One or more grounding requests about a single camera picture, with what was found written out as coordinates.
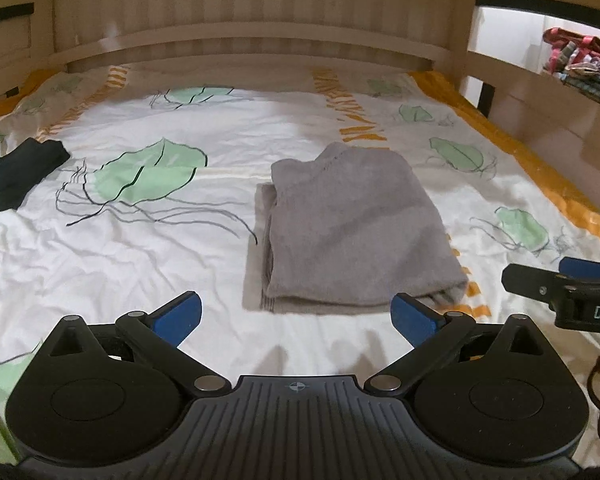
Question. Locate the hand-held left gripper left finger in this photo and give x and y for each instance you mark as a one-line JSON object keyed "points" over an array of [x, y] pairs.
{"points": [[180, 312]]}

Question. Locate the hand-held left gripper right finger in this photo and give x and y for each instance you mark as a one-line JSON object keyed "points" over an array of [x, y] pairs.
{"points": [[410, 316]]}

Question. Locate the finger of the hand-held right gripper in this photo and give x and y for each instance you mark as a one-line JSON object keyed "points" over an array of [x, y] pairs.
{"points": [[587, 270], [532, 282]]}

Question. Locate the grey knit hoodie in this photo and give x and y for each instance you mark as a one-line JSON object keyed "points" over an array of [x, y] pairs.
{"points": [[350, 220]]}

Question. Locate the pile of colourful clothes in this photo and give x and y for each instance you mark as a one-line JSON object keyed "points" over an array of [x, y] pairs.
{"points": [[580, 70]]}

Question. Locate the white leaf-print duvet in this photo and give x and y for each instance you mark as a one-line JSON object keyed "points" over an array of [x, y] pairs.
{"points": [[130, 260]]}

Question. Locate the black folded garment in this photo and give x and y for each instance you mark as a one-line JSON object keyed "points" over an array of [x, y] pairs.
{"points": [[15, 170]]}

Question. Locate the wooden bed frame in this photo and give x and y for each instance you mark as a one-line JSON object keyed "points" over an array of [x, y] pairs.
{"points": [[280, 10]]}

